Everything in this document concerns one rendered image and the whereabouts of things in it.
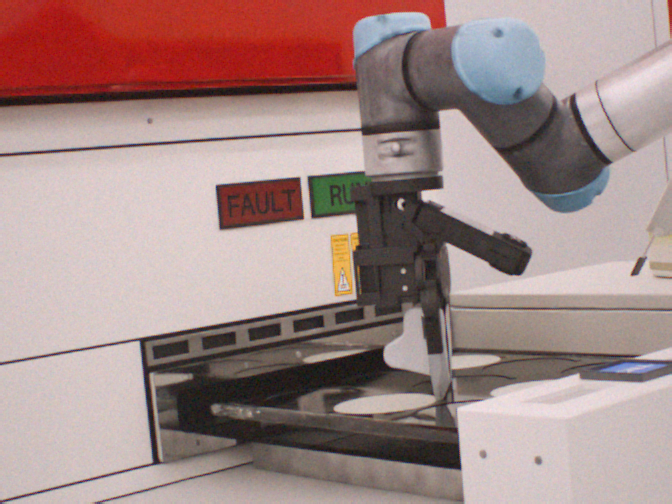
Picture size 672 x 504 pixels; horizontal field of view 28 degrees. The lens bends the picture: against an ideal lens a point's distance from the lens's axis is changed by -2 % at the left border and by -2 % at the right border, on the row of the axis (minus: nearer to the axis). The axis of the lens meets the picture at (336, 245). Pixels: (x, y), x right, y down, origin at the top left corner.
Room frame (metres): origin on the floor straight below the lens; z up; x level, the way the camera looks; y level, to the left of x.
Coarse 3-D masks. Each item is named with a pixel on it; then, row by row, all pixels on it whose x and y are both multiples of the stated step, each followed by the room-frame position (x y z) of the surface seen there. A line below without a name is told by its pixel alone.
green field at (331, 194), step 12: (312, 180) 1.52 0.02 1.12; (324, 180) 1.53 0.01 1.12; (336, 180) 1.55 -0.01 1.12; (348, 180) 1.56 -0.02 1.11; (360, 180) 1.57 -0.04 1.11; (324, 192) 1.53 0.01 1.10; (336, 192) 1.54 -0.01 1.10; (348, 192) 1.56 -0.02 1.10; (324, 204) 1.53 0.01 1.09; (336, 204) 1.54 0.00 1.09; (348, 204) 1.56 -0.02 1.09
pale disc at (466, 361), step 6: (456, 360) 1.52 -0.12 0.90; (462, 360) 1.52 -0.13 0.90; (468, 360) 1.51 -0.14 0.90; (474, 360) 1.51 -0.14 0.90; (480, 360) 1.50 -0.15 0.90; (486, 360) 1.50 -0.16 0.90; (492, 360) 1.49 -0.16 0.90; (498, 360) 1.49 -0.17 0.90; (456, 366) 1.48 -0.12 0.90; (462, 366) 1.47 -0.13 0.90; (468, 366) 1.47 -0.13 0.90; (474, 366) 1.47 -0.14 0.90
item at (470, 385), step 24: (504, 360) 1.48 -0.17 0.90; (528, 360) 1.47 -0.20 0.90; (552, 360) 1.45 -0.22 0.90; (576, 360) 1.43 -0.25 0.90; (600, 360) 1.41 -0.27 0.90; (312, 384) 1.44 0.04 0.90; (336, 384) 1.43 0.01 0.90; (360, 384) 1.42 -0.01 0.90; (384, 384) 1.40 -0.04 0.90; (408, 384) 1.38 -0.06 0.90; (456, 384) 1.36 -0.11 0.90; (480, 384) 1.34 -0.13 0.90; (504, 384) 1.33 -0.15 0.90; (288, 408) 1.31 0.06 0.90; (312, 408) 1.29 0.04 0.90; (432, 408) 1.24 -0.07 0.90; (456, 408) 1.22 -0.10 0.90
